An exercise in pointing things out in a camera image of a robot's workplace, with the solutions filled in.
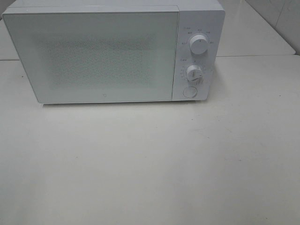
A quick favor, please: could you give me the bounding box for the round door release button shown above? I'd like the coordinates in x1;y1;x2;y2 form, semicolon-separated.
183;87;197;98

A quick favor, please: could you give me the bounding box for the white microwave oven body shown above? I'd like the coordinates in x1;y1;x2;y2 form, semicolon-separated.
2;0;225;101

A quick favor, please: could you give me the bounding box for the white microwave door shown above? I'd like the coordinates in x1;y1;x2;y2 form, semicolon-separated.
3;6;179;104

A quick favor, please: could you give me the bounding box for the white upper power knob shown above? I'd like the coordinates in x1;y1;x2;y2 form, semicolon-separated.
189;33;209;55

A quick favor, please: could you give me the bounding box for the white timer knob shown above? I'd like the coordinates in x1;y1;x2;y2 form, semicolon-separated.
186;65;203;83

